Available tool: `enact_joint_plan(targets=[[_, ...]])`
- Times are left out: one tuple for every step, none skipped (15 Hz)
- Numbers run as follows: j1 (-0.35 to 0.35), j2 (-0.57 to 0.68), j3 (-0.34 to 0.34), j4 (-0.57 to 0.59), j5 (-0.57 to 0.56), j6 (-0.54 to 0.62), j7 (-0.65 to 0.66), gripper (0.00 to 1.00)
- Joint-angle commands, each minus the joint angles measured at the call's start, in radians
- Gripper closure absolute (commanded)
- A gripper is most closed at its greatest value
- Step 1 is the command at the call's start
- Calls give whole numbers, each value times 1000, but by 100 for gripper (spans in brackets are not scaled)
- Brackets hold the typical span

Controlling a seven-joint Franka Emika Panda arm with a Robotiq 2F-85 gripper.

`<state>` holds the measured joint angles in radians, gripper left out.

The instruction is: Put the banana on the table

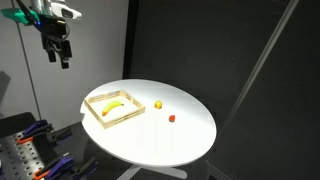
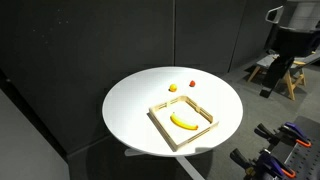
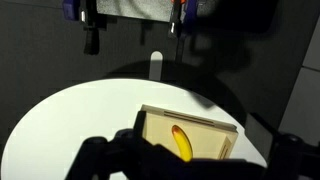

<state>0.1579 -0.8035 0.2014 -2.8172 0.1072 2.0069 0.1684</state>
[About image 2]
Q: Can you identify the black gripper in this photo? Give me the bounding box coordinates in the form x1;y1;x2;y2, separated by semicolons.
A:
259;27;316;100

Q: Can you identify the wooden tray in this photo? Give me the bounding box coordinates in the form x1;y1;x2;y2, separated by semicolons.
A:
148;95;220;152

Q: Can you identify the perforated metal breadboard plate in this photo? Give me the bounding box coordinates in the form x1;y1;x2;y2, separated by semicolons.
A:
269;114;320;180

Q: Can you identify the wooden chair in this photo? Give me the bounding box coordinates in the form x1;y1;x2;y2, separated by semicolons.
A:
247;52;308;101

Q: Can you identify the yellow banana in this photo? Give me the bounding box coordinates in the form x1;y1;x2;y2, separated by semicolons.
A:
169;111;200;131

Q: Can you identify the purple orange spring clamp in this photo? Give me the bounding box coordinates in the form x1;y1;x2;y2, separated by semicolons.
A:
254;121;313;149
229;148;298;180

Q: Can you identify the white table base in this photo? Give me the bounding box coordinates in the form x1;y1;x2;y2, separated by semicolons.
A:
124;148;206;180

